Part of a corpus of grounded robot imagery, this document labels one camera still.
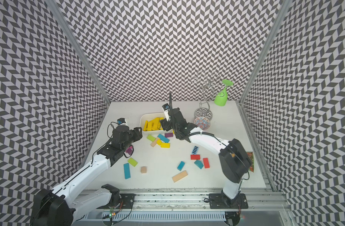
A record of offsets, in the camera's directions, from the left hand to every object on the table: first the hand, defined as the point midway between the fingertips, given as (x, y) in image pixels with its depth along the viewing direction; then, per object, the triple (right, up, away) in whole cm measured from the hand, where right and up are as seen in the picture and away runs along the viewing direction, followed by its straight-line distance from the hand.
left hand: (138, 130), depth 83 cm
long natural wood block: (+24, -26, -2) cm, 36 cm away
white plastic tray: (+2, +8, +19) cm, 21 cm away
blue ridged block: (+35, -14, +10) cm, 39 cm away
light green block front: (-5, -20, +4) cm, 21 cm away
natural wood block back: (+7, -10, +11) cm, 17 cm away
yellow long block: (0, 0, +16) cm, 16 cm away
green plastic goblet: (+52, +20, +8) cm, 56 cm away
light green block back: (+4, -7, +16) cm, 18 cm away
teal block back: (+13, -7, +16) cm, 22 cm away
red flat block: (+35, -18, +7) cm, 40 cm away
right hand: (+16, +6, +3) cm, 18 cm away
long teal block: (-7, -24, 0) cm, 25 cm away
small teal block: (+25, -22, +2) cm, 33 cm away
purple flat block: (+17, -5, +17) cm, 24 cm away
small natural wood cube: (+3, -24, +1) cm, 24 cm away
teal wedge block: (+37, -21, +3) cm, 43 cm away
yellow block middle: (+15, -11, +11) cm, 22 cm away
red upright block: (+41, -21, +3) cm, 46 cm away
